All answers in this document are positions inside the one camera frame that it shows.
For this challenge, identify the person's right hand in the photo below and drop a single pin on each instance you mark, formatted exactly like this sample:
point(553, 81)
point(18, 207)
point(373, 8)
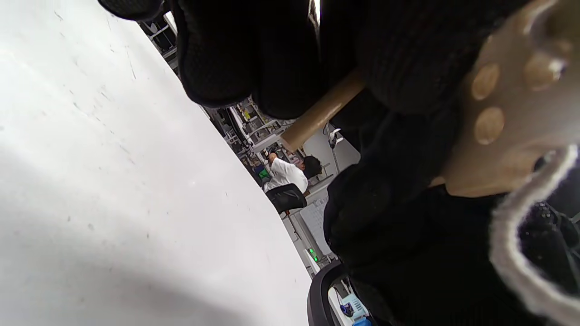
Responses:
point(408, 253)

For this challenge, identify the person's left hand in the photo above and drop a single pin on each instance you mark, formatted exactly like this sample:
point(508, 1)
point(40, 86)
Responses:
point(249, 54)

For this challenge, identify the wooden crocodile lacing toy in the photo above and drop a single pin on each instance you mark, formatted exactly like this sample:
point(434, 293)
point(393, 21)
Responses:
point(516, 117)

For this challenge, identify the black office chair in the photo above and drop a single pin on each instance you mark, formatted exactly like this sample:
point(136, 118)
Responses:
point(285, 198)

